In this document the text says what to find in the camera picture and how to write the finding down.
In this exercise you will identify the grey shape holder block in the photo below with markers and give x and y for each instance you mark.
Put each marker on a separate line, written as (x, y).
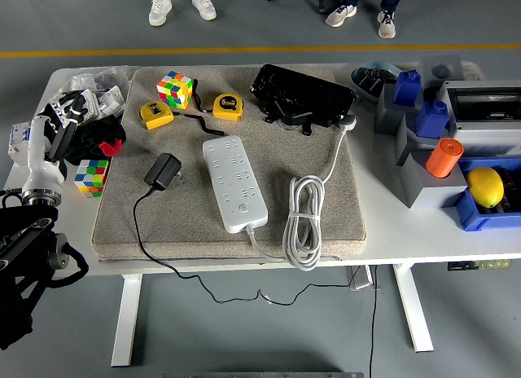
(386, 117)
(407, 146)
(427, 194)

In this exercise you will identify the blue-grey bowl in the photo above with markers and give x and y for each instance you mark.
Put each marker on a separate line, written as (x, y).
(358, 86)

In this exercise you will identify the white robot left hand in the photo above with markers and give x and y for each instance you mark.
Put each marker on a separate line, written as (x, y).
(45, 150)

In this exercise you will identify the grey sneaker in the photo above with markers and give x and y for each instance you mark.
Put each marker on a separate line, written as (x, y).
(341, 16)
(386, 25)

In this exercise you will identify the blue square bottle block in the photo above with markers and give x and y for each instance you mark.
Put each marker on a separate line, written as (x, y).
(407, 90)

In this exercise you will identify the black plug adapter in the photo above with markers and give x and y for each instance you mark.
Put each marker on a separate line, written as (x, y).
(163, 171)

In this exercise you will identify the white power strip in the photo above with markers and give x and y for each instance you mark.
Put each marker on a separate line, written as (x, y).
(234, 182)

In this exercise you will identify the grey-brown mat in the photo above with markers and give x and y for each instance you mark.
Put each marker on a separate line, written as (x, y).
(285, 158)

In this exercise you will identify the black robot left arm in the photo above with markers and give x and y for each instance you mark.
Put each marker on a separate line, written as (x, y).
(24, 247)

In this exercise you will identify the red plastic clip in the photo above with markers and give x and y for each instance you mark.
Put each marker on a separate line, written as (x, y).
(110, 148)

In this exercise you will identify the orange cylinder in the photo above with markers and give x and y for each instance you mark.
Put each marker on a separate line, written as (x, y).
(443, 158)

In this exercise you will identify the black cloth pouch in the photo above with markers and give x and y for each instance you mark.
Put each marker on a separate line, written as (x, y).
(95, 135)

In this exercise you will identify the black plastic tray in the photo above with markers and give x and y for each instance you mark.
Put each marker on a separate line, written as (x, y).
(301, 89)

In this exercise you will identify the black parts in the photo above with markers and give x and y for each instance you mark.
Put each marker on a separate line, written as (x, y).
(512, 194)

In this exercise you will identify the black table control panel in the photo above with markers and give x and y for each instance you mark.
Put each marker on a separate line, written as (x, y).
(468, 266)

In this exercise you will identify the blue hexagonal bottle block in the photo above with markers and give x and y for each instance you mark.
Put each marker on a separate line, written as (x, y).
(431, 121)

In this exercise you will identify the yellow tape measure 5m label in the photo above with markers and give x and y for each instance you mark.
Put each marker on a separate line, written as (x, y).
(227, 107)

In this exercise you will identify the clear plastic bag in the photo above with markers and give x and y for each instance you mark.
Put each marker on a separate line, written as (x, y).
(87, 80)

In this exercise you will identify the grey electrical box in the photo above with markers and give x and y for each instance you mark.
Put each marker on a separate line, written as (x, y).
(488, 137)

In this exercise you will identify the blue storage bin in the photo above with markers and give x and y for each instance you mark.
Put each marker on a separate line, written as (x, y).
(480, 221)

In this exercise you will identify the white table leg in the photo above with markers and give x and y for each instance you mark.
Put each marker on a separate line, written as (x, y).
(413, 308)
(126, 321)

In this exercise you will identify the grey block with round hole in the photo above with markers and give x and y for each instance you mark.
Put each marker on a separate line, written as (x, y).
(427, 64)

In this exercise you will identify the black power brick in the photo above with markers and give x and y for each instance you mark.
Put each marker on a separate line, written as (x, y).
(299, 118)

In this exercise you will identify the white sneaker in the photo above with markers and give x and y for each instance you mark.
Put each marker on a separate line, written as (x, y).
(203, 5)
(159, 11)

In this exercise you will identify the large colourful puzzle cube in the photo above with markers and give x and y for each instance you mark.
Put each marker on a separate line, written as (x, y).
(175, 89)

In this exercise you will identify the white socket module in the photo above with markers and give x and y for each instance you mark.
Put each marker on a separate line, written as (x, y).
(110, 103)

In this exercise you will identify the white circuit breaker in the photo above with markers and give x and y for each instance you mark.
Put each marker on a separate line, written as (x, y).
(18, 141)

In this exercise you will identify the black binder clips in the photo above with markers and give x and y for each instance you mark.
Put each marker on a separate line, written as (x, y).
(372, 82)

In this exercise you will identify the yellow tape measure black label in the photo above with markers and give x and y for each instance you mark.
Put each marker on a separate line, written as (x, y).
(156, 116)

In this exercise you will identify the black chair base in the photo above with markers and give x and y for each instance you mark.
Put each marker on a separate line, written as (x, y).
(319, 1)

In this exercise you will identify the metal bracket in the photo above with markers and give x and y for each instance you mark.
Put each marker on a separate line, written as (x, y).
(360, 280)

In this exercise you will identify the yellow lemon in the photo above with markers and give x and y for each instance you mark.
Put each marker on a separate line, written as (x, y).
(484, 186)

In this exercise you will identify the small colourful puzzle cube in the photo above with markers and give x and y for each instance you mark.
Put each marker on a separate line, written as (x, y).
(91, 176)

